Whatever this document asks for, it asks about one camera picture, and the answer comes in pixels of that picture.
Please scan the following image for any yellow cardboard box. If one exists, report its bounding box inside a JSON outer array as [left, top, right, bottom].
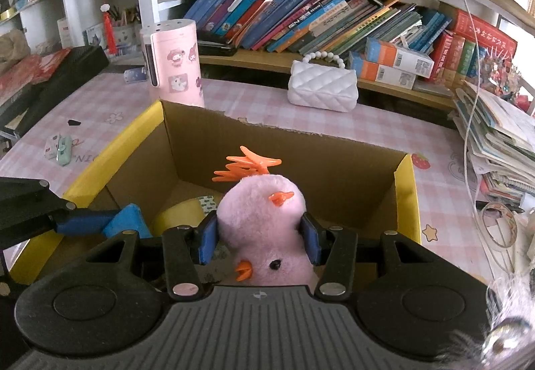
[[8, 99, 423, 287]]

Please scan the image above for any white quilted handbag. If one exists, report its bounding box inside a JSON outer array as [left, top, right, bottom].
[[288, 52, 359, 114]]

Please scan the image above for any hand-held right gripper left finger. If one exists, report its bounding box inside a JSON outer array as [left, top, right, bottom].
[[81, 210, 220, 299]]

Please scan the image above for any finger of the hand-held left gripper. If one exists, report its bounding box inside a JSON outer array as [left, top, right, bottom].
[[0, 177, 122, 249]]

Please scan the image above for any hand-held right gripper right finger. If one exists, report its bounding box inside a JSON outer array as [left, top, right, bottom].
[[302, 212, 444, 299]]

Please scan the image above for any pink printed tablecloth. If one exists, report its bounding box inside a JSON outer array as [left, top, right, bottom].
[[0, 71, 502, 283]]

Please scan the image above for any pink cylinder with stickers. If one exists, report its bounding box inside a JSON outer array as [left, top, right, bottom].
[[139, 18, 205, 108]]

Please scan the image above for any red packet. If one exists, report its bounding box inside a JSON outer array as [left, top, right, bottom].
[[0, 48, 72, 103]]

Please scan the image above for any colourful figurine set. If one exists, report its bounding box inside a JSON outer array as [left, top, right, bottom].
[[480, 48, 527, 103]]

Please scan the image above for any orange and white box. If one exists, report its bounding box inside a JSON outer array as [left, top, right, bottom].
[[365, 37, 435, 78], [348, 51, 419, 91]]

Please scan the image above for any red box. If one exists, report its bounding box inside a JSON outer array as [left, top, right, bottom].
[[453, 8, 519, 57]]

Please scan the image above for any pink plush chick toy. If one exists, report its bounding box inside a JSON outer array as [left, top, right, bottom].
[[212, 145, 315, 286]]

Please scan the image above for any beige cloth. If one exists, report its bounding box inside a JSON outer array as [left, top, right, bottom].
[[0, 29, 32, 70]]

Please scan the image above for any stack of paper booklets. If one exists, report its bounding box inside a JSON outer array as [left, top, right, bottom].
[[451, 82, 535, 212]]

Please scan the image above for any white cable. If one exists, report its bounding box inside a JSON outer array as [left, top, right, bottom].
[[435, 0, 519, 274]]

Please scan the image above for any gold tape roll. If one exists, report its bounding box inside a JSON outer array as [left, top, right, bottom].
[[151, 195, 222, 237]]

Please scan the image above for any black long case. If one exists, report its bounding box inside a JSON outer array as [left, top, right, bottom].
[[0, 45, 110, 137]]

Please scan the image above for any mint green clip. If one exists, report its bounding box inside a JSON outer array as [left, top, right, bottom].
[[44, 135, 74, 167]]

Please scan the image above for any red stick ornament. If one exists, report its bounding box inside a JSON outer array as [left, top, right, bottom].
[[100, 4, 119, 55]]

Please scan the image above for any clear tape ring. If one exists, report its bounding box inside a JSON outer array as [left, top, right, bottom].
[[480, 203, 519, 249]]

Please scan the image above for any white pen holder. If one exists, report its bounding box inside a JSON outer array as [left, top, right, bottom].
[[111, 6, 143, 55]]

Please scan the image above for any row of leaning books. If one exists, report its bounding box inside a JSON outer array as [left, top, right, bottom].
[[183, 0, 454, 55]]

